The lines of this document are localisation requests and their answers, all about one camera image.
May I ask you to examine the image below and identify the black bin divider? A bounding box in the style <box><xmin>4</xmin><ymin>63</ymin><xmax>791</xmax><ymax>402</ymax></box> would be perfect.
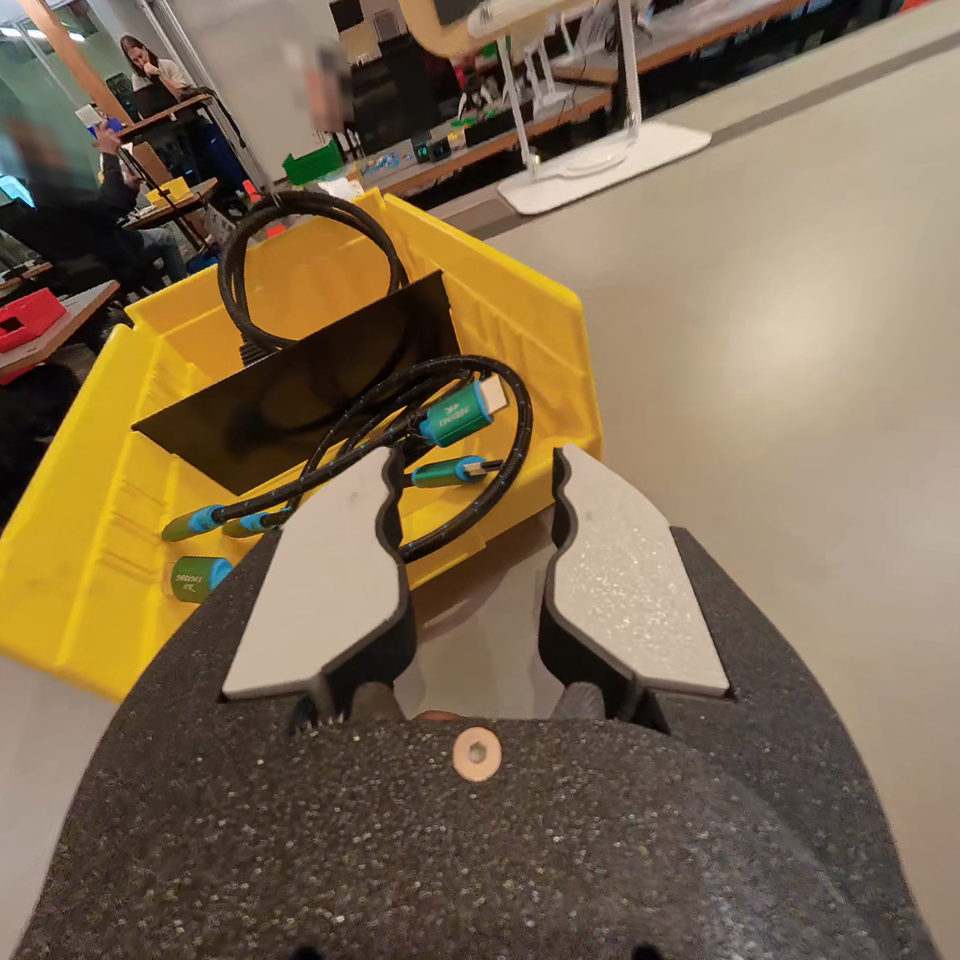
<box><xmin>131</xmin><ymin>270</ymin><xmax>462</xmax><ymax>496</ymax></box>

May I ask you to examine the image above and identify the red box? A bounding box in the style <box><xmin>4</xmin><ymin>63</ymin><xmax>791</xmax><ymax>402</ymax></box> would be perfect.
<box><xmin>0</xmin><ymin>288</ymin><xmax>65</xmax><ymax>354</ymax></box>

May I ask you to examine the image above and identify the green plastic bin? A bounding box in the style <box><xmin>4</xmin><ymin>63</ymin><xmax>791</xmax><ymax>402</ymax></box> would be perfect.
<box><xmin>283</xmin><ymin>138</ymin><xmax>345</xmax><ymax>187</ymax></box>

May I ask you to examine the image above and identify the long wooden table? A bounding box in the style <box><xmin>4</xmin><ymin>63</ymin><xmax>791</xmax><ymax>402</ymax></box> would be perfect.
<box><xmin>352</xmin><ymin>0</ymin><xmax>807</xmax><ymax>200</ymax></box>

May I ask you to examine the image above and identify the grey top side table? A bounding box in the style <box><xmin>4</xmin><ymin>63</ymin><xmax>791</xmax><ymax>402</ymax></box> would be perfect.
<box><xmin>0</xmin><ymin>279</ymin><xmax>121</xmax><ymax>380</ymax></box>

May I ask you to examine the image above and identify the black braided cable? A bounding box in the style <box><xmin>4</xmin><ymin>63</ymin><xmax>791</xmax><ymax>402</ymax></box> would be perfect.
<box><xmin>216</xmin><ymin>189</ymin><xmax>410</xmax><ymax>365</ymax></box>

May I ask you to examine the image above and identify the yellow plastic bin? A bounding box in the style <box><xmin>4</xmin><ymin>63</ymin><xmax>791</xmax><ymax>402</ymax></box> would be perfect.
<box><xmin>0</xmin><ymin>187</ymin><xmax>605</xmax><ymax>702</ymax></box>

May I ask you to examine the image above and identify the wooden side table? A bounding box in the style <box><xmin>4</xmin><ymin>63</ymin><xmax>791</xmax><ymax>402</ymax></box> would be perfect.
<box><xmin>123</xmin><ymin>177</ymin><xmax>219</xmax><ymax>230</ymax></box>

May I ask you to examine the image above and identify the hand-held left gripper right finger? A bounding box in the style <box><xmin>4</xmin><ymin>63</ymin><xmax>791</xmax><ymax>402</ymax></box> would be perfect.
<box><xmin>538</xmin><ymin>444</ymin><xmax>732</xmax><ymax>721</ymax></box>

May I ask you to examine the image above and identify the wood-framed black panel stand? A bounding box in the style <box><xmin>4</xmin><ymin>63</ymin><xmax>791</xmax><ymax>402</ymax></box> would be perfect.
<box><xmin>397</xmin><ymin>0</ymin><xmax>714</xmax><ymax>216</ymax></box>

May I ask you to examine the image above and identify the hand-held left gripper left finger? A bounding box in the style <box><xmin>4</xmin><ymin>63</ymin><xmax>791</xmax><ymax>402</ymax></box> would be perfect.
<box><xmin>222</xmin><ymin>446</ymin><xmax>417</xmax><ymax>721</ymax></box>

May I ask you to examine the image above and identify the green plug braided cable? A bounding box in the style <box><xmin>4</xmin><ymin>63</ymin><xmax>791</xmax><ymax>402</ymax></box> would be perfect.
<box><xmin>171</xmin><ymin>555</ymin><xmax>235</xmax><ymax>605</ymax></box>
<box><xmin>225</xmin><ymin>356</ymin><xmax>535</xmax><ymax>564</ymax></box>
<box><xmin>161</xmin><ymin>420</ymin><xmax>505</xmax><ymax>543</ymax></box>

